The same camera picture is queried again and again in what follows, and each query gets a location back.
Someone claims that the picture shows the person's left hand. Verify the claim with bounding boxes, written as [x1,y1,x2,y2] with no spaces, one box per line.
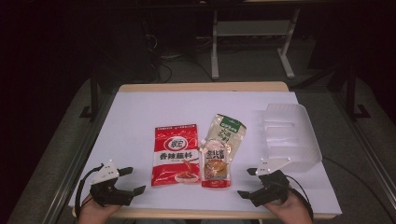
[77,193,121,224]

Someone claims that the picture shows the right hand-held gripper cable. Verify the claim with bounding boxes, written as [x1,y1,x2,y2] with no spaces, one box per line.
[284,174,315,222]

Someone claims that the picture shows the translucent plastic container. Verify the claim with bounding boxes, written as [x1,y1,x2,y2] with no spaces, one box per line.
[261,103,323,174]

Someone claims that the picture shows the beige green-topped seasoning packet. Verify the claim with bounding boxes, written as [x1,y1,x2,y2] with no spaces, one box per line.
[205,113,248,157]

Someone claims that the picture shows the hand-held gripper cable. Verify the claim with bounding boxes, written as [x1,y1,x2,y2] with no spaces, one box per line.
[74,163,106,220]
[284,174,315,222]

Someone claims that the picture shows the black floor cables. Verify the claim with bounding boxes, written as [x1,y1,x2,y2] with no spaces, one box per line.
[144,31,216,84]

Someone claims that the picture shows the white table cover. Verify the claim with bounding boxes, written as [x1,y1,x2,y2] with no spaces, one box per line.
[68,91,343,216]

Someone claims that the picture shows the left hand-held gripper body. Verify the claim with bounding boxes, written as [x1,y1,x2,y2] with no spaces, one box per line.
[89,160,134,208]

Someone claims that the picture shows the aluminium rail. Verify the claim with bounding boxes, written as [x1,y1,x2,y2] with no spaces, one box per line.
[330,90,396,204]
[41,92,117,224]

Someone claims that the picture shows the red seasoning packet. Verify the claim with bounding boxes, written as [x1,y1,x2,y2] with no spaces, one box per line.
[150,123,201,188]

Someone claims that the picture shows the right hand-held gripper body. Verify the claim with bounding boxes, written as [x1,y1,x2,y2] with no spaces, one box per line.
[248,157,292,208]

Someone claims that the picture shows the left hand-held gripper cable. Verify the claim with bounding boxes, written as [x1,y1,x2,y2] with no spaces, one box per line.
[74,163,106,220]

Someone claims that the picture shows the black floor cable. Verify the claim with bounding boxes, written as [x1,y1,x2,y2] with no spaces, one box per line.
[321,156,396,220]

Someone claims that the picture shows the black metal stand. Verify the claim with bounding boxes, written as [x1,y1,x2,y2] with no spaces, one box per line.
[345,63,372,121]
[78,69,101,121]

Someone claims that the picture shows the small red-white snack packet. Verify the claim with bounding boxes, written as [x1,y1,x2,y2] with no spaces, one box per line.
[198,138,232,189]

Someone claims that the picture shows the person's right hand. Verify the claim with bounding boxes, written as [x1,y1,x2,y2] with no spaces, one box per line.
[264,189,314,224]

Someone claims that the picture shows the white metal desk frame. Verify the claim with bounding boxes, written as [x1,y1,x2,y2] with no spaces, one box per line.
[210,7,302,81]

